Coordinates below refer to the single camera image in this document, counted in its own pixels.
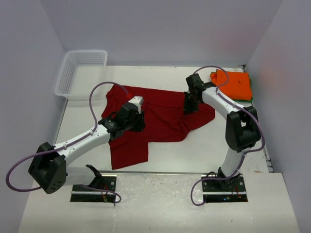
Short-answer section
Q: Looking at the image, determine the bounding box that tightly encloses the dark red t shirt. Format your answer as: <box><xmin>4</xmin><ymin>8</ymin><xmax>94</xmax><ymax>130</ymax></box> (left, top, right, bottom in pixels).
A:
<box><xmin>109</xmin><ymin>86</ymin><xmax>215</xmax><ymax>170</ymax></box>

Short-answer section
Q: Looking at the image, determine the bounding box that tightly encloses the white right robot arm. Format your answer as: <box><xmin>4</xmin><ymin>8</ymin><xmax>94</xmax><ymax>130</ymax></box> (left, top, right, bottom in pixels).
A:
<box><xmin>183</xmin><ymin>74</ymin><xmax>265</xmax><ymax>191</ymax></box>

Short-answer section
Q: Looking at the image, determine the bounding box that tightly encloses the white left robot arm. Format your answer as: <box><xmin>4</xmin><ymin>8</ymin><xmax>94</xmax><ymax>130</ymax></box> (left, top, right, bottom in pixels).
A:
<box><xmin>28</xmin><ymin>100</ymin><xmax>145</xmax><ymax>194</ymax></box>

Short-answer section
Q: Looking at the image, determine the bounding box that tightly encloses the folded orange t shirt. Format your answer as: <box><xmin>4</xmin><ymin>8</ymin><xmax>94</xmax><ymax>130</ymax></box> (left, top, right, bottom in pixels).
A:
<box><xmin>210</xmin><ymin>68</ymin><xmax>252</xmax><ymax>100</ymax></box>

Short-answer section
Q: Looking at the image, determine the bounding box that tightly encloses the folded green t shirt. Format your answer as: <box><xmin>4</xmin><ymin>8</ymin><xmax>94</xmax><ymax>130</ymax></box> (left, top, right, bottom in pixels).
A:
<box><xmin>210</xmin><ymin>70</ymin><xmax>254</xmax><ymax>103</ymax></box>

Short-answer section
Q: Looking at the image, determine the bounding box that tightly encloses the white plastic basket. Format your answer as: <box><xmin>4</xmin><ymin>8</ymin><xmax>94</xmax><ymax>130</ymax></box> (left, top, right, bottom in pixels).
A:
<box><xmin>54</xmin><ymin>50</ymin><xmax>107</xmax><ymax>101</ymax></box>

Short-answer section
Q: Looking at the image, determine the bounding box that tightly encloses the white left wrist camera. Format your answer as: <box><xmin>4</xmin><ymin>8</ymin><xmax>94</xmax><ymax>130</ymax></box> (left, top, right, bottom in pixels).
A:
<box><xmin>128</xmin><ymin>96</ymin><xmax>144</xmax><ymax>112</ymax></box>

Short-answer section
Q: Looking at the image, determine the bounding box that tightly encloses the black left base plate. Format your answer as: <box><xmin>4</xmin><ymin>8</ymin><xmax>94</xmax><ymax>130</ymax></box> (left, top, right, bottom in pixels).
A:
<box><xmin>70</xmin><ymin>175</ymin><xmax>119</xmax><ymax>203</ymax></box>

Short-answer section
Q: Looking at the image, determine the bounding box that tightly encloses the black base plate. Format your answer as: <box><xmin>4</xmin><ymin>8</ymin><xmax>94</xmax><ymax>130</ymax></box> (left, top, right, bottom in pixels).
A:
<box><xmin>70</xmin><ymin>175</ymin><xmax>119</xmax><ymax>203</ymax></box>
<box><xmin>202</xmin><ymin>174</ymin><xmax>248</xmax><ymax>203</ymax></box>

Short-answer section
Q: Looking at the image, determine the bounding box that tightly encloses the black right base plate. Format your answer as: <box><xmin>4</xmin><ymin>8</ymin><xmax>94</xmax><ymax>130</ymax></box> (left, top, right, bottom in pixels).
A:
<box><xmin>202</xmin><ymin>174</ymin><xmax>248</xmax><ymax>203</ymax></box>

